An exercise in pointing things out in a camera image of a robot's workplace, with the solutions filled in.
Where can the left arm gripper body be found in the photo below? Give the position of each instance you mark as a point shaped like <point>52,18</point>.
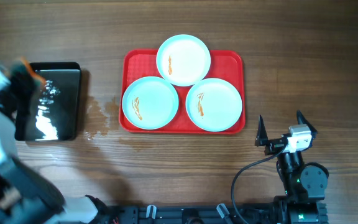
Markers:
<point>23,82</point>

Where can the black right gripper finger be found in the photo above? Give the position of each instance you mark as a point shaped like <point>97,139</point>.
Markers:
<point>261,138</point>
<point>302,120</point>

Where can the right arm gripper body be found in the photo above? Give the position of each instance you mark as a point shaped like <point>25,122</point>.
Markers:
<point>274,145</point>

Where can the orange green scrubbing sponge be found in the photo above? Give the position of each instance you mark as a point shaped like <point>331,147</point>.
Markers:
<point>23,67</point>

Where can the white plate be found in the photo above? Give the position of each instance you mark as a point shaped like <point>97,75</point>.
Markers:
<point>183,60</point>
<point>214,105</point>
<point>150,103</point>

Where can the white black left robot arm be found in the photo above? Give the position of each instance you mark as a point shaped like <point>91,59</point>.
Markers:
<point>25,196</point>

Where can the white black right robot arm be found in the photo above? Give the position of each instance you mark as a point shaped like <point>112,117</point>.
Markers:
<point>304,183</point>

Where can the black rectangular water tray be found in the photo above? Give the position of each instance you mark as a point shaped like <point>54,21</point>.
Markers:
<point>52,113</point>

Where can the red plastic serving tray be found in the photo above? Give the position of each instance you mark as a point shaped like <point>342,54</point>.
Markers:
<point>139,63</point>

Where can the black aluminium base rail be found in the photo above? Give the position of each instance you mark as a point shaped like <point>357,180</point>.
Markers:
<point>258,213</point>

